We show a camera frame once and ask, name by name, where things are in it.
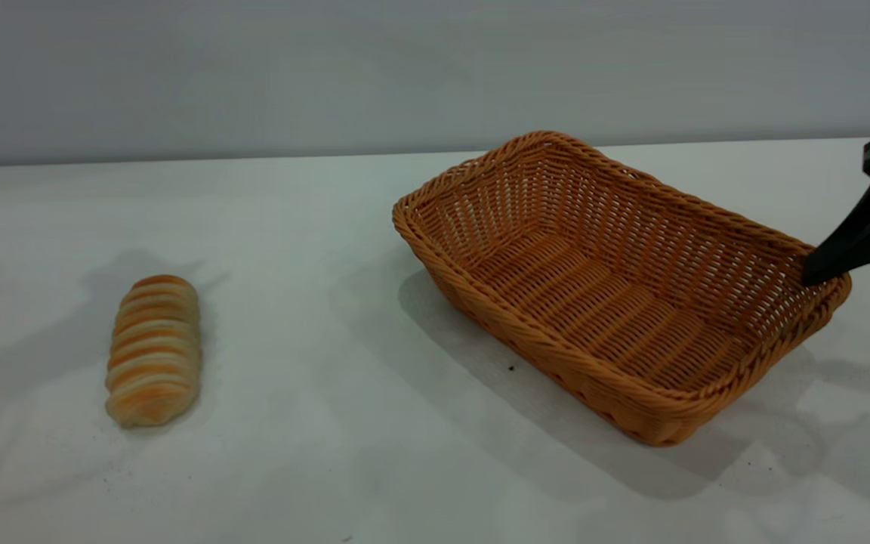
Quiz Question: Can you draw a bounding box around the orange woven wicker basket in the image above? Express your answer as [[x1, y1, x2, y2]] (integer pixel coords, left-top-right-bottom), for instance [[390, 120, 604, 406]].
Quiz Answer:
[[393, 131, 853, 447]]

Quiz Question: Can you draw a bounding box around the striped orange cream bread roll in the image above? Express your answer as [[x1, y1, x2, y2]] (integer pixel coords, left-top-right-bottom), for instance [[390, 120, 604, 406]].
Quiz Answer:
[[105, 274, 202, 428]]

